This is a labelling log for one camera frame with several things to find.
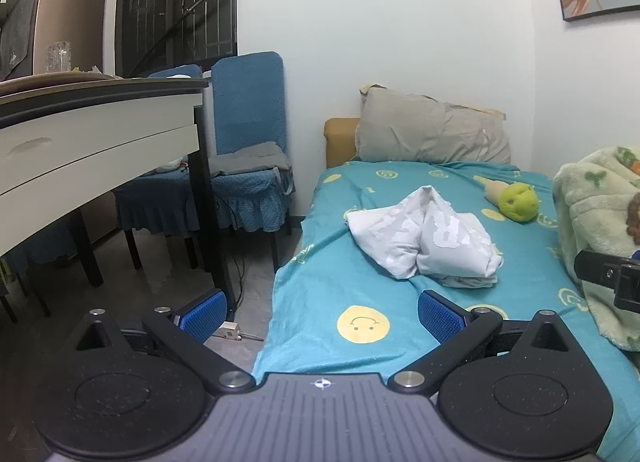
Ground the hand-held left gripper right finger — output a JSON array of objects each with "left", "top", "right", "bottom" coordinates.
[{"left": 387, "top": 289, "right": 571, "bottom": 395}]

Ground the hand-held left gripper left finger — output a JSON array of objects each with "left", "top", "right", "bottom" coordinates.
[{"left": 75, "top": 288, "right": 256, "bottom": 395}]

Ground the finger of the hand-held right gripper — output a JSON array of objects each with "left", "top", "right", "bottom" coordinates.
[{"left": 573, "top": 249, "right": 640, "bottom": 314}]

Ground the white shirt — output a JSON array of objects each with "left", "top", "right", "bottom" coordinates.
[{"left": 345, "top": 185, "right": 505, "bottom": 289}]

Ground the white power strip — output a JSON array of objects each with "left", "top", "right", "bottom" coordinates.
[{"left": 215, "top": 322, "right": 263, "bottom": 342}]

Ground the green cartoon fleece blanket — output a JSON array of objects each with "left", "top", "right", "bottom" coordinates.
[{"left": 552, "top": 144, "right": 640, "bottom": 353}]

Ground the green plush toy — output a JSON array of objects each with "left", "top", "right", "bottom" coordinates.
[{"left": 482, "top": 179, "right": 540, "bottom": 224}]

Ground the bed with teal printed sheet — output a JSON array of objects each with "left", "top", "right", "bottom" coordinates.
[{"left": 250, "top": 159, "right": 640, "bottom": 462}]

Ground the blue covered chair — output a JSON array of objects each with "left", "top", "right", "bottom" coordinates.
[
  {"left": 114, "top": 64, "right": 211, "bottom": 270},
  {"left": 210, "top": 51, "right": 296, "bottom": 273}
]

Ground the grey pillow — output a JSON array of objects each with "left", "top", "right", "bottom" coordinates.
[{"left": 352, "top": 84, "right": 512, "bottom": 165}]

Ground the yellow headboard cushion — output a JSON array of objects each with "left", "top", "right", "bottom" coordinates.
[{"left": 323, "top": 117, "right": 362, "bottom": 169}]

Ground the white table with black legs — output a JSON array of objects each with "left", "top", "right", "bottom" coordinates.
[{"left": 0, "top": 74, "right": 236, "bottom": 313}]

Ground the clear glass vase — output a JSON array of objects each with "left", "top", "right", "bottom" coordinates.
[{"left": 46, "top": 41, "right": 72, "bottom": 74}]

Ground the dark grilled window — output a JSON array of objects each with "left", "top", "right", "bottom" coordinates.
[{"left": 116, "top": 0, "right": 238, "bottom": 78}]

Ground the brown refrigerator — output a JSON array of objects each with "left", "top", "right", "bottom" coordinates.
[{"left": 30, "top": 0, "right": 108, "bottom": 78}]

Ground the dark grey cloth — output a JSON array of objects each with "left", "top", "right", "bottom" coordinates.
[{"left": 0, "top": 0, "right": 38, "bottom": 83}]

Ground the black power cord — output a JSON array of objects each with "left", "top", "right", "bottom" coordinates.
[{"left": 215, "top": 189, "right": 248, "bottom": 315}]

